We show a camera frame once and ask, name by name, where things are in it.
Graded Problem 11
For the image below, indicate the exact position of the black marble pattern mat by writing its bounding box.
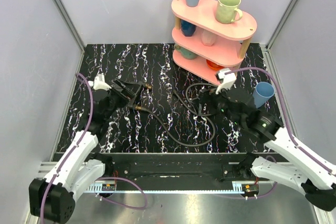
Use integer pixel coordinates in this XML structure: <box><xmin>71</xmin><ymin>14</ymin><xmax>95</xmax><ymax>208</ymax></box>
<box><xmin>56</xmin><ymin>42</ymin><xmax>292</xmax><ymax>154</ymax></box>

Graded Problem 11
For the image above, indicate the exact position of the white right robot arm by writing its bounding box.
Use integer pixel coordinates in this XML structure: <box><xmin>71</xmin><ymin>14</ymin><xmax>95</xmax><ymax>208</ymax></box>
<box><xmin>198</xmin><ymin>88</ymin><xmax>335</xmax><ymax>211</ymax></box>

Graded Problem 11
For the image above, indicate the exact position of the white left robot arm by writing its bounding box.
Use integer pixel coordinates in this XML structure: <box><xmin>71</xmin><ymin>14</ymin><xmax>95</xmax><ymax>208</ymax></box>
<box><xmin>28</xmin><ymin>89</ymin><xmax>127</xmax><ymax>223</ymax></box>

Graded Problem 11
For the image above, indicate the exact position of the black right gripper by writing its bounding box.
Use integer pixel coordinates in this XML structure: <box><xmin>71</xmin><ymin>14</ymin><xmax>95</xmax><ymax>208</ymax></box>
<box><xmin>190</xmin><ymin>81</ymin><xmax>244</xmax><ymax>126</ymax></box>

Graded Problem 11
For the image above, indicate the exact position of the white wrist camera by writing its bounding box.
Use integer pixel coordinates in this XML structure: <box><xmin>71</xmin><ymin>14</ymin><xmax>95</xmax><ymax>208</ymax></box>
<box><xmin>215</xmin><ymin>68</ymin><xmax>236</xmax><ymax>94</ymax></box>
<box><xmin>88</xmin><ymin>73</ymin><xmax>111</xmax><ymax>91</ymax></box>

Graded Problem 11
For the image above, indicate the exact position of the orange bowl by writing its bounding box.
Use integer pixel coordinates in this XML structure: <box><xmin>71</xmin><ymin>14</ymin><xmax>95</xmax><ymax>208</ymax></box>
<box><xmin>206</xmin><ymin>59</ymin><xmax>225</xmax><ymax>71</ymax></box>

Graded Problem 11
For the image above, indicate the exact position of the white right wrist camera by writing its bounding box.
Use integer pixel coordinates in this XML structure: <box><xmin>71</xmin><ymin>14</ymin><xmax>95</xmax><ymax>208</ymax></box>
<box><xmin>215</xmin><ymin>68</ymin><xmax>236</xmax><ymax>94</ymax></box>

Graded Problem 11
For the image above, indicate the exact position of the dark blue cup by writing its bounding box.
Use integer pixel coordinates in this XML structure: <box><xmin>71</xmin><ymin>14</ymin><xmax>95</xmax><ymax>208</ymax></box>
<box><xmin>181</xmin><ymin>20</ymin><xmax>196</xmax><ymax>37</ymax></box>

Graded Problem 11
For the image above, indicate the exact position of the teal glazed mug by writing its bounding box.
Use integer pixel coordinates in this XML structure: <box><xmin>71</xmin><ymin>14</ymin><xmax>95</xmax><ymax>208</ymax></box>
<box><xmin>174</xmin><ymin>44</ymin><xmax>198</xmax><ymax>60</ymax></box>

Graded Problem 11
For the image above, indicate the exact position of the pink faceted cup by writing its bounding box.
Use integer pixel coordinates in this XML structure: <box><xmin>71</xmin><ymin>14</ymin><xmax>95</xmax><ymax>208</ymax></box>
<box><xmin>201</xmin><ymin>29</ymin><xmax>217</xmax><ymax>46</ymax></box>

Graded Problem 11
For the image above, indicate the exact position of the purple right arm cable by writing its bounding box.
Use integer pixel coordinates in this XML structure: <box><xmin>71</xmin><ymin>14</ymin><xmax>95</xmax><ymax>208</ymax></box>
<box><xmin>225</xmin><ymin>67</ymin><xmax>336</xmax><ymax>199</ymax></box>

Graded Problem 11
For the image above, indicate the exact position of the silver aluminium rail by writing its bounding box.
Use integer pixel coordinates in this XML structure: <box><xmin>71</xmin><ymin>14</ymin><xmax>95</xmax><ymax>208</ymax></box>
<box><xmin>34</xmin><ymin>162</ymin><xmax>322</xmax><ymax>193</ymax></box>

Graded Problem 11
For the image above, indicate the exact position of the pink three tier shelf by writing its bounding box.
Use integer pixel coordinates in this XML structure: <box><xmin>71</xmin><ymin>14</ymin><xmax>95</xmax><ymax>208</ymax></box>
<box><xmin>171</xmin><ymin>0</ymin><xmax>257</xmax><ymax>85</ymax></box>

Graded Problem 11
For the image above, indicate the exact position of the green mug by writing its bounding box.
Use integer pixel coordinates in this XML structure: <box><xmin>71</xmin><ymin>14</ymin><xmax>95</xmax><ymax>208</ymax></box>
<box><xmin>215</xmin><ymin>0</ymin><xmax>243</xmax><ymax>24</ymax></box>

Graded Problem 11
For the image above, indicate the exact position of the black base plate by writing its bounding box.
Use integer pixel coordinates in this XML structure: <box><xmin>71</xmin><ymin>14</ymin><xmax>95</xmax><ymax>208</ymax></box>
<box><xmin>102</xmin><ymin>152</ymin><xmax>271</xmax><ymax>184</ymax></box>

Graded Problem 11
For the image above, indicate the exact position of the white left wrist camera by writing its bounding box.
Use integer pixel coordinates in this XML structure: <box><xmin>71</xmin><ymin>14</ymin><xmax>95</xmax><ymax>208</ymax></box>
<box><xmin>88</xmin><ymin>73</ymin><xmax>111</xmax><ymax>91</ymax></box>

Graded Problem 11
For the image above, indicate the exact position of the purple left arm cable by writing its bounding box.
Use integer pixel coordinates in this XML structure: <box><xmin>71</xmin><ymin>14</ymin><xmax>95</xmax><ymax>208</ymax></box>
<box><xmin>40</xmin><ymin>73</ymin><xmax>148</xmax><ymax>218</ymax></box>

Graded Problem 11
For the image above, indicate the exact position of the grey flexible metal hose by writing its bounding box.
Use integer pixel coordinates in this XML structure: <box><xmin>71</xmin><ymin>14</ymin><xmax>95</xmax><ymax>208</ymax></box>
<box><xmin>143</xmin><ymin>83</ymin><xmax>228</xmax><ymax>146</ymax></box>

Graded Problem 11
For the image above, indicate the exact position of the blue cup on mat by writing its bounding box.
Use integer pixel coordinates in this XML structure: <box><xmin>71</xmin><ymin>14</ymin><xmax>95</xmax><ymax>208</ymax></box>
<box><xmin>253</xmin><ymin>82</ymin><xmax>275</xmax><ymax>108</ymax></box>

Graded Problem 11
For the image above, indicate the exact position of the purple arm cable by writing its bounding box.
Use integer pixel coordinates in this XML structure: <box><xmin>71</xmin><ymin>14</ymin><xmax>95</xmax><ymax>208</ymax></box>
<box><xmin>225</xmin><ymin>67</ymin><xmax>336</xmax><ymax>199</ymax></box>
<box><xmin>40</xmin><ymin>73</ymin><xmax>148</xmax><ymax>218</ymax></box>

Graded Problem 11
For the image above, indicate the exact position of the dark grey faucet mixer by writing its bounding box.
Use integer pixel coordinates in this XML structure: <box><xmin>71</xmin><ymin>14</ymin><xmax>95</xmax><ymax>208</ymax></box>
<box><xmin>110</xmin><ymin>79</ymin><xmax>153</xmax><ymax>110</ymax></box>

